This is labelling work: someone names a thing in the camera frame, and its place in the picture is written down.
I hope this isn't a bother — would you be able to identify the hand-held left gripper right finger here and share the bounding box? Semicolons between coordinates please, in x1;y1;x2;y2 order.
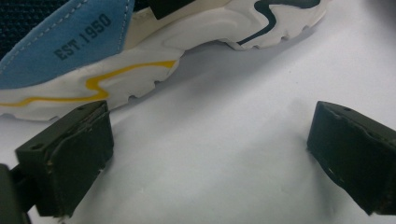
306;100;396;217

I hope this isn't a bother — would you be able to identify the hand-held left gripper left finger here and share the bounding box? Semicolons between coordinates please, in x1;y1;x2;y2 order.
14;100;115;218

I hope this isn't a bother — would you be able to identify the blue and white sneaker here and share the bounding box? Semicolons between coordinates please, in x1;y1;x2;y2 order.
0;0;332;121

